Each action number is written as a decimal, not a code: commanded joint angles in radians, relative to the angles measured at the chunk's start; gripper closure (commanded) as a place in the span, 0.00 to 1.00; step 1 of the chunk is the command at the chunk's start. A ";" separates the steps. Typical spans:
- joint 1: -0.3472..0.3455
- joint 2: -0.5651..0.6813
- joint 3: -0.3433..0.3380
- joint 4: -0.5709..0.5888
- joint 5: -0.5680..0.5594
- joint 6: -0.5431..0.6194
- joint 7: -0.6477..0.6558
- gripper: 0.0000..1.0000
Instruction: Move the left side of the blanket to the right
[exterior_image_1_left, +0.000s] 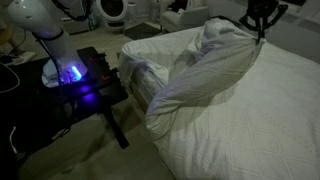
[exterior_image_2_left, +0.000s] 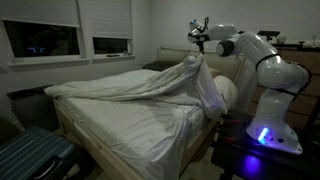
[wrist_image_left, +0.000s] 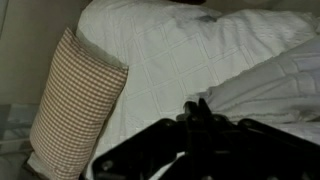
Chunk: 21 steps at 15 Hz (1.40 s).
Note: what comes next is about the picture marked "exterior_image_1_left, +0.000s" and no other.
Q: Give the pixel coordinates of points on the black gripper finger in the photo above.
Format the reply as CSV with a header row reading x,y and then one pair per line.
x,y
250,22
275,16

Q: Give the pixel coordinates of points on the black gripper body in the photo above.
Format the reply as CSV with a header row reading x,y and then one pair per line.
x,y
261,8

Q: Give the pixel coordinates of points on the white quilted blanket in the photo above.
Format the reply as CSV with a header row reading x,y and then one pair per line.
x,y
240,106

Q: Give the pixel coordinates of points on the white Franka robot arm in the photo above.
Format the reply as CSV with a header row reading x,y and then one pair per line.
x,y
50,36

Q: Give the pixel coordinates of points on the white armchair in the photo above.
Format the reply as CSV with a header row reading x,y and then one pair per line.
x,y
186,18

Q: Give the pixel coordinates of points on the white bed sheet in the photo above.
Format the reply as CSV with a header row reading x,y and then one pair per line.
x,y
156,56

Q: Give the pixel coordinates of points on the dark floor mat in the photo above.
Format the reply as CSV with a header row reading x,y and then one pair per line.
x,y
143,31

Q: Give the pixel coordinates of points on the round white litter box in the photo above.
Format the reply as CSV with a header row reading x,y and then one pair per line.
x,y
112,11

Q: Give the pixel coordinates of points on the red black clamp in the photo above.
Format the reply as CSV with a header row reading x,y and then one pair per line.
x,y
93,59
107,76

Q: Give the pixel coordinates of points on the grey low cabinet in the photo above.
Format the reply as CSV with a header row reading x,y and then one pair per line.
x,y
75,26

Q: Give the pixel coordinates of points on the black robot table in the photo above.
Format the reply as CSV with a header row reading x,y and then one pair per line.
x,y
40,106

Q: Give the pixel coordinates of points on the white slipper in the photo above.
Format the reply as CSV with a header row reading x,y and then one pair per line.
x,y
21,57

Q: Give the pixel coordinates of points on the person bare leg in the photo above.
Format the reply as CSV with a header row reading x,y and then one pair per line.
x,y
10,36

